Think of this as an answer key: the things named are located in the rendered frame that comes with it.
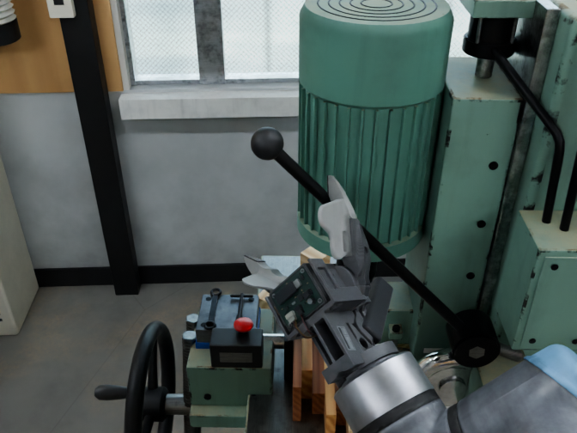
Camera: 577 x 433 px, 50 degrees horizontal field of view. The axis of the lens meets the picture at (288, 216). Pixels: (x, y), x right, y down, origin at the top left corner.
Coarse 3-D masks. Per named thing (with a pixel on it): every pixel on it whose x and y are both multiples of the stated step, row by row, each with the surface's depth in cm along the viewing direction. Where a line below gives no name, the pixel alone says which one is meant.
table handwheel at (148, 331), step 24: (144, 336) 104; (168, 336) 117; (144, 360) 100; (168, 360) 121; (144, 384) 98; (168, 384) 122; (144, 408) 107; (168, 408) 108; (144, 432) 104; (168, 432) 119
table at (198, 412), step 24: (288, 264) 129; (288, 384) 102; (192, 408) 102; (216, 408) 102; (240, 408) 102; (264, 408) 98; (288, 408) 98; (264, 432) 94; (288, 432) 94; (312, 432) 94; (336, 432) 94
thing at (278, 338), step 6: (264, 336) 103; (270, 336) 103; (276, 336) 103; (282, 336) 103; (276, 342) 102; (282, 342) 102; (288, 342) 97; (276, 348) 103; (282, 348) 103; (288, 348) 98; (288, 354) 99; (288, 360) 100; (288, 366) 100; (288, 372) 101; (288, 378) 102
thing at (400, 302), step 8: (400, 288) 96; (408, 288) 96; (392, 296) 95; (400, 296) 95; (408, 296) 95; (392, 304) 93; (400, 304) 93; (408, 304) 93; (392, 312) 92; (400, 312) 92; (408, 312) 92; (392, 320) 93; (400, 320) 93; (408, 320) 93; (384, 328) 94; (408, 328) 94; (384, 336) 95; (408, 336) 95
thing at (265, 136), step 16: (272, 128) 65; (256, 144) 64; (272, 144) 64; (288, 160) 66; (304, 176) 67; (320, 192) 68; (368, 240) 71; (384, 256) 72; (400, 272) 74; (416, 288) 75; (432, 304) 76; (448, 320) 78; (464, 320) 79; (480, 320) 79; (448, 336) 81; (464, 336) 77; (480, 336) 77; (496, 336) 78; (464, 352) 78; (480, 352) 78; (496, 352) 78; (512, 352) 81
